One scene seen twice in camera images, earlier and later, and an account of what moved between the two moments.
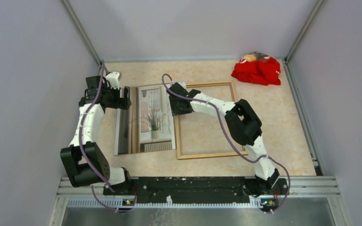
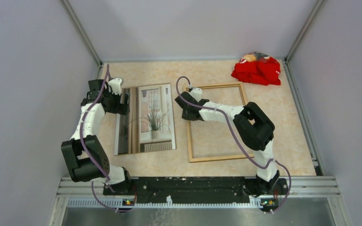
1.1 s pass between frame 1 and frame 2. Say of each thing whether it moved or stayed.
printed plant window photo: stayed
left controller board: stayed
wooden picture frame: moved
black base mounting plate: stayed
